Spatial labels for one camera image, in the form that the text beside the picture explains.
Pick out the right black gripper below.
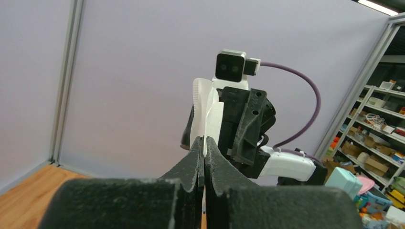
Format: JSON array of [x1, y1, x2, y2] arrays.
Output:
[[180, 87, 276, 178]]

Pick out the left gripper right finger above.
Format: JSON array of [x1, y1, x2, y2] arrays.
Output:
[[205, 137, 363, 229]]

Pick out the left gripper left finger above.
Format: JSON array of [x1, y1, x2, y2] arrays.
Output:
[[39, 137, 203, 229]]

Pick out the white paper coffee filter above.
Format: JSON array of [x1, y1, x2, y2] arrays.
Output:
[[190, 78, 224, 156]]

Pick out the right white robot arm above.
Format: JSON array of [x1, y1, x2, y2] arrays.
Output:
[[181, 86, 320, 183]]

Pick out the teal plastic case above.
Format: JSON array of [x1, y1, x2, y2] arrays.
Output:
[[324, 167, 362, 200]]

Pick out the metal storage shelf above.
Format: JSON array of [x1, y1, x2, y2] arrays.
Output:
[[327, 81, 405, 191]]

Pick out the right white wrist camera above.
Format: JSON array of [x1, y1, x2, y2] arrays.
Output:
[[212, 49, 261, 90]]

